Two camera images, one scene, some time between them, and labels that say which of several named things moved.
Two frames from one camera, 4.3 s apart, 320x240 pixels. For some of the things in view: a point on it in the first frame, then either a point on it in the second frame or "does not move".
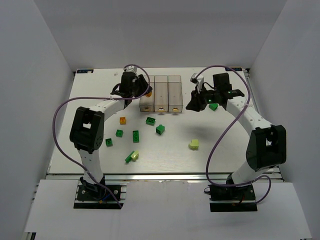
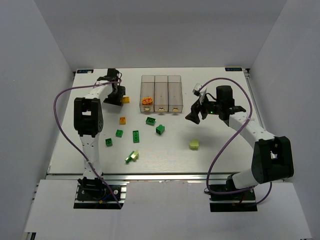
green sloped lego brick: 160,129 does not move
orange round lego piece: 149,94 → 147,101
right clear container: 175,100 does not move
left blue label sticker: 84,71 does not move
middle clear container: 161,93 does not move
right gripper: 199,97 → 200,109
